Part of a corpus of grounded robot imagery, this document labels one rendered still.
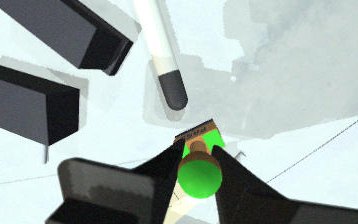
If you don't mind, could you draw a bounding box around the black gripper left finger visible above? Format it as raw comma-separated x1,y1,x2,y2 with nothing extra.
57,139,185,224

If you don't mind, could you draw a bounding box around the green-handled rubber stamp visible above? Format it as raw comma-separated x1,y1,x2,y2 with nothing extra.
173,118,226,199

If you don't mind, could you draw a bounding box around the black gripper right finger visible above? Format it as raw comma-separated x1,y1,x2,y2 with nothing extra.
211,145,358,224

